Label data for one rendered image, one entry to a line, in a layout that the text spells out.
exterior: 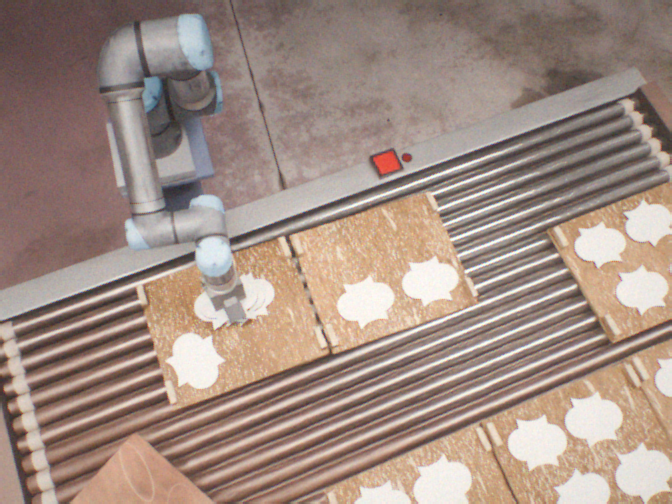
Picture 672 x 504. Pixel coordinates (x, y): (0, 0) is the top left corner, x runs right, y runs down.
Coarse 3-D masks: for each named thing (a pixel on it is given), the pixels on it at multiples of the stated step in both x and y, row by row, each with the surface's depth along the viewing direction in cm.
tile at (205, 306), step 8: (248, 288) 186; (200, 296) 185; (248, 296) 186; (256, 296) 186; (200, 304) 184; (208, 304) 185; (248, 304) 185; (208, 312) 184; (216, 312) 184; (224, 312) 184; (224, 320) 183
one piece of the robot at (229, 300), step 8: (240, 280) 173; (208, 288) 171; (232, 288) 171; (240, 288) 175; (208, 296) 181; (216, 296) 172; (224, 296) 174; (232, 296) 177; (240, 296) 179; (216, 304) 176; (224, 304) 178; (232, 304) 177; (240, 304) 177; (232, 312) 177; (240, 312) 177; (232, 320) 177
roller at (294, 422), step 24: (552, 312) 193; (576, 312) 194; (504, 336) 190; (432, 360) 187; (456, 360) 188; (384, 384) 184; (312, 408) 182; (336, 408) 182; (264, 432) 179; (288, 432) 180; (192, 456) 177; (216, 456) 176
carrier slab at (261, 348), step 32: (256, 256) 195; (160, 288) 191; (192, 288) 191; (288, 288) 192; (160, 320) 188; (192, 320) 188; (256, 320) 188; (288, 320) 189; (160, 352) 184; (224, 352) 185; (256, 352) 185; (288, 352) 185; (320, 352) 185; (224, 384) 182
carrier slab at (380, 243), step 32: (352, 224) 200; (384, 224) 200; (416, 224) 200; (320, 256) 196; (352, 256) 196; (384, 256) 196; (416, 256) 197; (448, 256) 197; (320, 288) 192; (320, 320) 190; (384, 320) 189; (416, 320) 189
